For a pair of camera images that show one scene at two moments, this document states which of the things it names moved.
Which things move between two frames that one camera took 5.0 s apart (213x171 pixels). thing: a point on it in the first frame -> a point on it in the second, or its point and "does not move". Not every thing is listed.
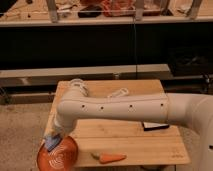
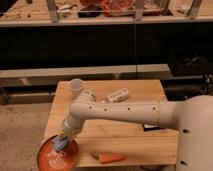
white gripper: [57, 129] -> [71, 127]
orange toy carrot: [106, 158] does not move
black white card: [154, 126] does not move
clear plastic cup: [78, 88] does not move
